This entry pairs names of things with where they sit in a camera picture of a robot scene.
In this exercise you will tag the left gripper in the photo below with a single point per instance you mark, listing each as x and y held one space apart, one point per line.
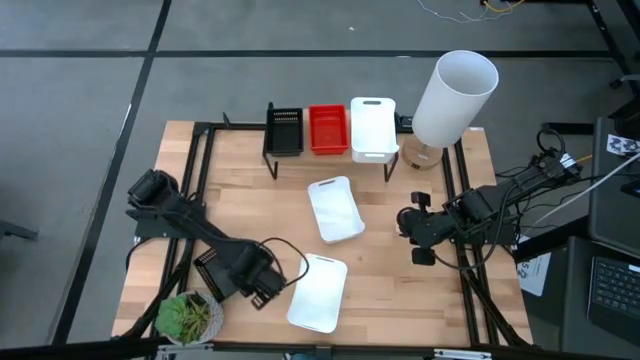
252 270

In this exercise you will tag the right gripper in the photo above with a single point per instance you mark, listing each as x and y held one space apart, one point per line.
432 227

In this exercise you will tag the red plastic slotted basket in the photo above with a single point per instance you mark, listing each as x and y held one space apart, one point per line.
328 130

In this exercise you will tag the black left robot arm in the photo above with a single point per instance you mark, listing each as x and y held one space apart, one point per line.
170 205

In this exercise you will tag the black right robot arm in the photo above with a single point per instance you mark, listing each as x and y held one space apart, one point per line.
480 207

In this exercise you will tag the wooden shelf with black legs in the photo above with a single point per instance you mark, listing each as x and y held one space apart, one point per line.
290 160

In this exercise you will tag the green succulent in white pot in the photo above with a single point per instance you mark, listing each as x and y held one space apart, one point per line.
182 317

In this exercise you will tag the white shade wooden base lamp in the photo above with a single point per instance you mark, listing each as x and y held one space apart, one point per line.
450 100

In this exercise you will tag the white paper sheet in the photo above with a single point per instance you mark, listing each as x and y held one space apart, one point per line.
535 275

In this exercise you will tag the dark grey desk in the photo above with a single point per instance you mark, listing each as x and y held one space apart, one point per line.
575 300

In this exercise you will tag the black floor bar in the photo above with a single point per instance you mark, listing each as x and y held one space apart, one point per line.
567 128

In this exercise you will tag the black laptop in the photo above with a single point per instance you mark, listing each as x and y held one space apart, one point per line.
615 295

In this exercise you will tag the white fiducial marker card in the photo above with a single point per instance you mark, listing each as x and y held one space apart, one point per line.
622 145

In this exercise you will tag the grey furniture foot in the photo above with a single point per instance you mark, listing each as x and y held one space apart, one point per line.
15 231

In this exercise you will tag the black stand leg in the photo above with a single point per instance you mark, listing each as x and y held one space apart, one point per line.
609 42

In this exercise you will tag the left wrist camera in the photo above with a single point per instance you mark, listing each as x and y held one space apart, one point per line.
275 287

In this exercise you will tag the silver frame bracket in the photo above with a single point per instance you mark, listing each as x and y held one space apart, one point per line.
185 352
462 355

